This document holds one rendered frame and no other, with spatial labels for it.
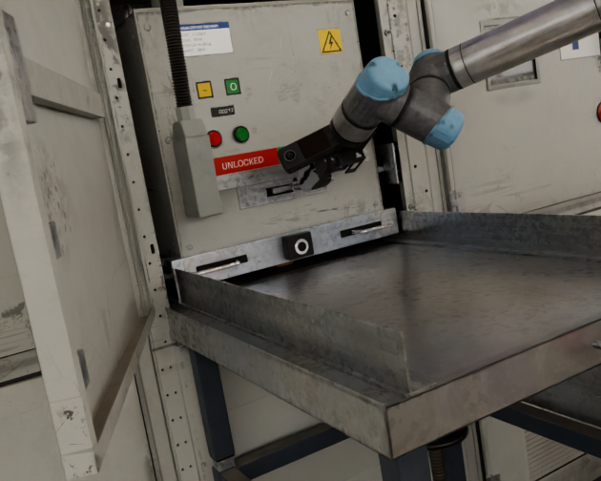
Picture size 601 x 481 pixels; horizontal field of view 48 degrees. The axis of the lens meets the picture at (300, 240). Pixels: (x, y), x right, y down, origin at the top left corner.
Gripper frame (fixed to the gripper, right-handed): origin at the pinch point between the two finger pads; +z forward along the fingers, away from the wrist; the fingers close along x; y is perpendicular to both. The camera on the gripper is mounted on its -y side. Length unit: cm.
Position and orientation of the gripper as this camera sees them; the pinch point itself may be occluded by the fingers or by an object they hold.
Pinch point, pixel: (300, 185)
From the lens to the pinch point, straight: 136.3
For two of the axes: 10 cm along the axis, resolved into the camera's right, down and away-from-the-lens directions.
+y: 8.5, -2.1, 4.8
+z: -3.5, 4.4, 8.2
